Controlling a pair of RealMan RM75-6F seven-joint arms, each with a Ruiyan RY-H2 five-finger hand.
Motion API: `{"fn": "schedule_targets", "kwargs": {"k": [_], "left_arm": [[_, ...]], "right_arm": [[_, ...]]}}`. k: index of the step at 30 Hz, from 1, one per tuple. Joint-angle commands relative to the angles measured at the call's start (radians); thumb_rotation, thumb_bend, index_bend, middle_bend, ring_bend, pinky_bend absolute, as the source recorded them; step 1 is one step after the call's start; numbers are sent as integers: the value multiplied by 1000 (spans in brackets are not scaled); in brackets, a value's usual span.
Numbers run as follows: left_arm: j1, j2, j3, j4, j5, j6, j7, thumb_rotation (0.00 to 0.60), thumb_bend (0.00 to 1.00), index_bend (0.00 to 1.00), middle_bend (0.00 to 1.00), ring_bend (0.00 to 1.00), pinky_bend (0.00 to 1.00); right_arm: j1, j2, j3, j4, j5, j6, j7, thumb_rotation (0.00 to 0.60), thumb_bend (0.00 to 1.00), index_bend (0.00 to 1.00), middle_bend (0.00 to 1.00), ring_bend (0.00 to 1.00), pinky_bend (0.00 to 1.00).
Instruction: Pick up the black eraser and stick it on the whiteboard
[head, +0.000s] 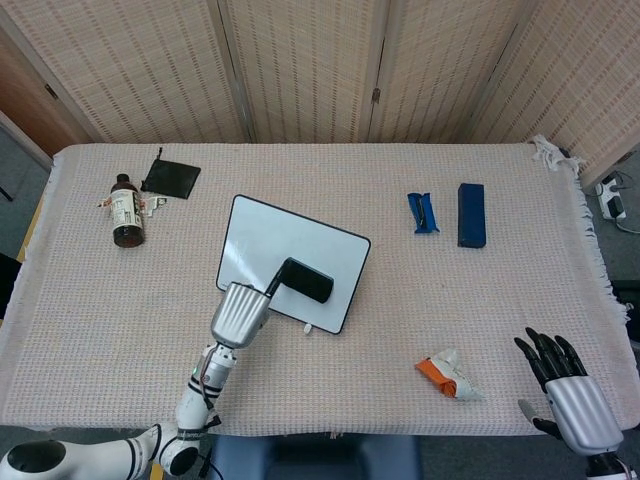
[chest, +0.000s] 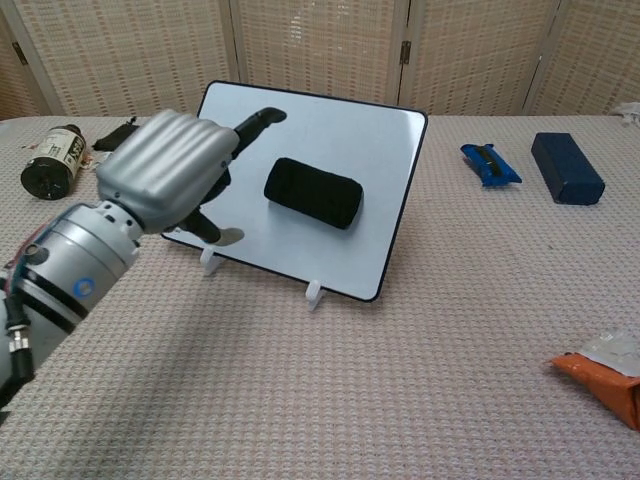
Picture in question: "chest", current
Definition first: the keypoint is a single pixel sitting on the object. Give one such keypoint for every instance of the dark blue box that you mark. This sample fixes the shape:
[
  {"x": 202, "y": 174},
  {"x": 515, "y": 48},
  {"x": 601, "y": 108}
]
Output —
[{"x": 567, "y": 167}]

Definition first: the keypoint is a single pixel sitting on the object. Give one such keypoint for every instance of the blue plastic packet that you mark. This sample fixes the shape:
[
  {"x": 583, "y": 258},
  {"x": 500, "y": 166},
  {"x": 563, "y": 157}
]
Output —
[{"x": 502, "y": 175}]

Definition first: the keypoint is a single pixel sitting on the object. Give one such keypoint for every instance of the brass screen hinge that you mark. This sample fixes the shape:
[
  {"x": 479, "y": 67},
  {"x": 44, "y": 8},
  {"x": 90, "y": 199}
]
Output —
[
  {"x": 19, "y": 53},
  {"x": 405, "y": 51}
]

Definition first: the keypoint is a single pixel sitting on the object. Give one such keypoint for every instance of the white tablet board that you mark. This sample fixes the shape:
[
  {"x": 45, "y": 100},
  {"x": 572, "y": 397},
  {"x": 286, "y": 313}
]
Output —
[{"x": 350, "y": 260}]

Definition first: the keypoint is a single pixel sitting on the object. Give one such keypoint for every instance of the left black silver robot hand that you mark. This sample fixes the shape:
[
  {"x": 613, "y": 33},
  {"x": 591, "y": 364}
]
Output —
[{"x": 160, "y": 170}]

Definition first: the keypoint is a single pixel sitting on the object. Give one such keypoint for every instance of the orange white crumpled packet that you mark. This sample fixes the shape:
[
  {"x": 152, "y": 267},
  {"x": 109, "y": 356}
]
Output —
[{"x": 600, "y": 372}]

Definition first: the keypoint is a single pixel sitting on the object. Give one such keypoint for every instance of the white red paper tag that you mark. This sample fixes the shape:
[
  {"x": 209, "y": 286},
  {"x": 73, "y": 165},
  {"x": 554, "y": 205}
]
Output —
[{"x": 95, "y": 160}]

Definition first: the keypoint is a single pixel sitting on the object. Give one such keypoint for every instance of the pink white woven tablecloth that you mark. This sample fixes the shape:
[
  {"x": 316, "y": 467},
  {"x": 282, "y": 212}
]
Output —
[{"x": 350, "y": 390}]

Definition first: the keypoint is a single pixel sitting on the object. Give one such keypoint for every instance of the brown glass bottle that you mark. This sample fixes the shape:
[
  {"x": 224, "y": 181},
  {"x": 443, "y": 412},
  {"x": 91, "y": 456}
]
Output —
[{"x": 52, "y": 162}]

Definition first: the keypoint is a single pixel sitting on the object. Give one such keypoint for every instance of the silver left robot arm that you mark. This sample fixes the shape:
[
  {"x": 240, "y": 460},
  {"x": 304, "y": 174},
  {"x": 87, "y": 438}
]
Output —
[{"x": 65, "y": 280}]

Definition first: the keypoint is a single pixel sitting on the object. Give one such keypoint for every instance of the woven folding screen panel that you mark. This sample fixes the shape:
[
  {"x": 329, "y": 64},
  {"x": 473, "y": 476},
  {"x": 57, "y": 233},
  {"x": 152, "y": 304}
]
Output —
[
  {"x": 595, "y": 55},
  {"x": 15, "y": 95},
  {"x": 480, "y": 55},
  {"x": 130, "y": 55},
  {"x": 320, "y": 45}
]

